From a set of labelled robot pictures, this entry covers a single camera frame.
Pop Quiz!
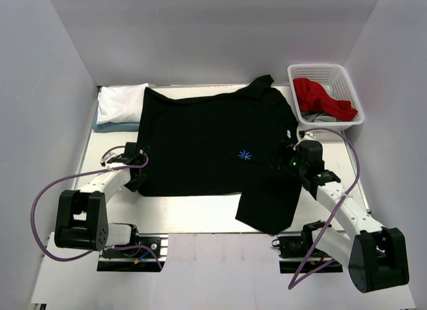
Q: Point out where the black t shirt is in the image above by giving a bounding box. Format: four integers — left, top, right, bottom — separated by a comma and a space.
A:
137, 75, 302, 235

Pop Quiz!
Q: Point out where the white plastic basket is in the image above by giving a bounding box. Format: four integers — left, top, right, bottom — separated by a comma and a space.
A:
288, 63, 364, 131

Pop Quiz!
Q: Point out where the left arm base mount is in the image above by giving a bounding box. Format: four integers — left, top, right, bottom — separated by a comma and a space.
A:
97, 234, 169, 273

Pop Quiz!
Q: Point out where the red t shirt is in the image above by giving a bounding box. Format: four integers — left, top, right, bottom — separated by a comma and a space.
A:
293, 78, 358, 121

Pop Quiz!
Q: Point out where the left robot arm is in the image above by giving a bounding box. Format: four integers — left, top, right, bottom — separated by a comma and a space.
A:
54, 143, 149, 256

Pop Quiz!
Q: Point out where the folded white t shirt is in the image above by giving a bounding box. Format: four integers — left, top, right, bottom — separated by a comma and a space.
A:
96, 83, 149, 125

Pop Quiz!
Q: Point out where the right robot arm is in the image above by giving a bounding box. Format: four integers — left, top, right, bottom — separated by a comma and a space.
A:
272, 137, 410, 293

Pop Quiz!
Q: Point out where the grey t shirt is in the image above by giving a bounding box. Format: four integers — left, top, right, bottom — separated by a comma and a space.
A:
302, 112, 340, 123

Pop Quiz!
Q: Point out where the folded light blue t shirt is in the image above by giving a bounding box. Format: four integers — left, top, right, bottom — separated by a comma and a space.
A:
91, 111, 139, 133

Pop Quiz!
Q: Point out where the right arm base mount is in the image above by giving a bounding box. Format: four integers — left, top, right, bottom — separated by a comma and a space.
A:
272, 235, 332, 274

